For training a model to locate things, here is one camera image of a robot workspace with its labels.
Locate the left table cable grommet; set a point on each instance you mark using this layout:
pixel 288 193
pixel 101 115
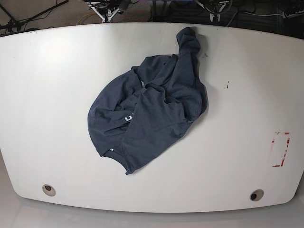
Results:
pixel 49 190

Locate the black robot arm image-left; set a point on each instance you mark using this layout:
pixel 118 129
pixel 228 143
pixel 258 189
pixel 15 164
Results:
pixel 107 9

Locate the black tripod stand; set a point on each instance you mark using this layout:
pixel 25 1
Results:
pixel 15 26

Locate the grey power strip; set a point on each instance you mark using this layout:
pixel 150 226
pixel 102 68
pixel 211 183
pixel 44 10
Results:
pixel 294 10

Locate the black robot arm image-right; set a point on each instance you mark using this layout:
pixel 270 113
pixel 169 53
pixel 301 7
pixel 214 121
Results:
pixel 215 8

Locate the red tape rectangle marking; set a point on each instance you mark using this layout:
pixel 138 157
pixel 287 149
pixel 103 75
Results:
pixel 278 150

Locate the table cable grommet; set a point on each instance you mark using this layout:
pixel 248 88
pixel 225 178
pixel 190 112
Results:
pixel 49 190
pixel 256 195

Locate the dark blue T-shirt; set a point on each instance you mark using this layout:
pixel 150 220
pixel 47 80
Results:
pixel 144 111

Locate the right table cable grommet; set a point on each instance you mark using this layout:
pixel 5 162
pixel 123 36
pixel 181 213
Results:
pixel 256 195

